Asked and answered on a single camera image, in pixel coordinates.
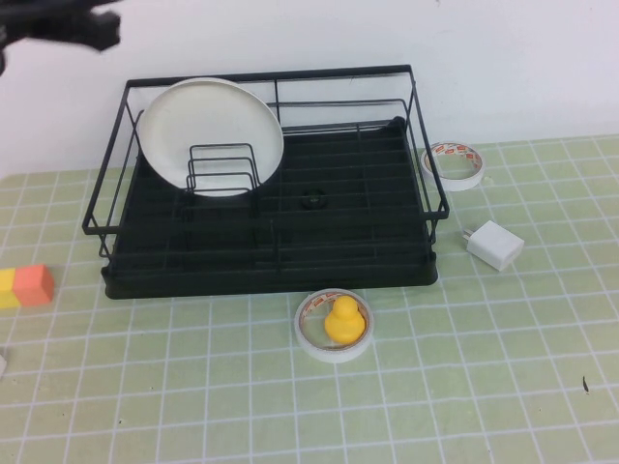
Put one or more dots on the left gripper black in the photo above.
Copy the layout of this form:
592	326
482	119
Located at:
48	21

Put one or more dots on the black plastic drain tray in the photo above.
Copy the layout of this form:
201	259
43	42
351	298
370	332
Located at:
338	193

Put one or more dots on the white round plate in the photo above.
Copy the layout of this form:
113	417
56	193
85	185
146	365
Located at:
208	121

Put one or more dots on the orange foam block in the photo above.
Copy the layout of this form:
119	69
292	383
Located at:
34	287

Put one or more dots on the white tape roll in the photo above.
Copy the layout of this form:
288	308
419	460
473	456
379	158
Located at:
454	185
333	355

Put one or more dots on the yellow rubber duck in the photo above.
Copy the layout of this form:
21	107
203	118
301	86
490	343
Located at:
343	324

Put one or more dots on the white USB wall charger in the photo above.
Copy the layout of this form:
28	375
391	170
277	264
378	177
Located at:
498	246

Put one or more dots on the yellow foam block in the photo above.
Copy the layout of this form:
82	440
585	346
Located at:
6	290

